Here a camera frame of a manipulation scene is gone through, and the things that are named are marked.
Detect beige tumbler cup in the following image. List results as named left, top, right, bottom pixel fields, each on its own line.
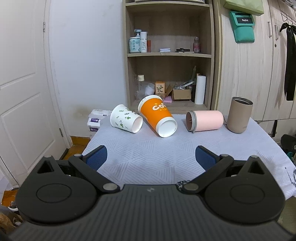
left=226, top=96, right=253, bottom=133

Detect white paper cup green print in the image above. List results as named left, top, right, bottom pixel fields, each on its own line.
left=110, top=104, right=143, bottom=133

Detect orange paper cup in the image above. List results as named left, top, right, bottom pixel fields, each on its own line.
left=138, top=95, right=178, bottom=138

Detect pink tumbler grey lid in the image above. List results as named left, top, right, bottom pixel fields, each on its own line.
left=186, top=110, right=224, bottom=133

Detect white patterned table cloth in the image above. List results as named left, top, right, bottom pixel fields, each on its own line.
left=84, top=114, right=295, bottom=198

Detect white door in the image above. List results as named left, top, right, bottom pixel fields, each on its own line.
left=1, top=1, right=66, bottom=185

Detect small cardboard box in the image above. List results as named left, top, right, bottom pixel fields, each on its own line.
left=166, top=85, right=191, bottom=101

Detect white paper towel roll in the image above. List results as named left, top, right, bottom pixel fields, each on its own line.
left=195, top=75, right=206, bottom=105

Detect clear bottle beige cap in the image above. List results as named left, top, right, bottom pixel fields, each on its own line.
left=137, top=75, right=145, bottom=99

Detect small floral carton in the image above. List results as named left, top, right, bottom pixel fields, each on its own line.
left=155, top=81, right=166, bottom=96

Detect wooden wardrobe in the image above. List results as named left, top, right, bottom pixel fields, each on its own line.
left=217, top=1, right=295, bottom=121

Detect pink small bottle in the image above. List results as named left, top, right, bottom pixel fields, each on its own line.
left=193, top=37, right=200, bottom=53

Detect white flat tin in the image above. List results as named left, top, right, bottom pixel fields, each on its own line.
left=159, top=48, right=171, bottom=53

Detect wooden shelf unit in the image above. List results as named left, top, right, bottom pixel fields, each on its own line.
left=122, top=1, right=215, bottom=113

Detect teal white jar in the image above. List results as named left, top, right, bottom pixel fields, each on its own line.
left=129, top=29, right=142, bottom=53

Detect white tube bottle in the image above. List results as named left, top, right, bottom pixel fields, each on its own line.
left=140, top=31, right=147, bottom=53

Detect teal fabric pouch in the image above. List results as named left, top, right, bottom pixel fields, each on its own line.
left=229, top=11, right=255, bottom=43

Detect black hanging ribbon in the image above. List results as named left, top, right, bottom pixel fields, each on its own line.
left=280, top=23, right=296, bottom=101

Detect light green paper bag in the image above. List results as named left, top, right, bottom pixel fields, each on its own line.
left=221, top=0, right=264, bottom=16

